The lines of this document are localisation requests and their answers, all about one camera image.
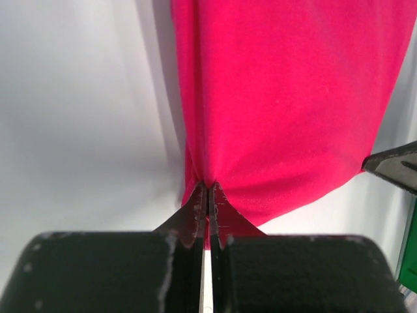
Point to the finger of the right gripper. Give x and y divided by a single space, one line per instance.
396 166

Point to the green plastic bin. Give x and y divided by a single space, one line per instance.
406 266

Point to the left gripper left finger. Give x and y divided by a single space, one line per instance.
144 271

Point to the pink t shirt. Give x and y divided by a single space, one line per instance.
282 100

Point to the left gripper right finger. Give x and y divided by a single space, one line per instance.
255 272

